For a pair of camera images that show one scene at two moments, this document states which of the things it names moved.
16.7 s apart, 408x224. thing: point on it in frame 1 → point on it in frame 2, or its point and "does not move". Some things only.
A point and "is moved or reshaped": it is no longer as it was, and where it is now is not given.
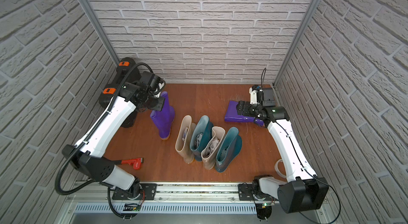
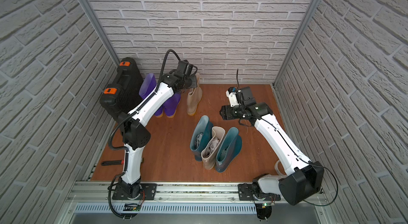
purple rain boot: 232,115 is moved or reshaped
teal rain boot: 202,134 does not move
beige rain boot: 183,144 → 194,96
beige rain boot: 209,154 does not move
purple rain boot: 164,119 is moved or reshaped
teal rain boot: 228,149 does not move
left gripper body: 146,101 → 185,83
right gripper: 247,105 → 226,114
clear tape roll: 277,169 does not move
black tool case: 108,91 does not move
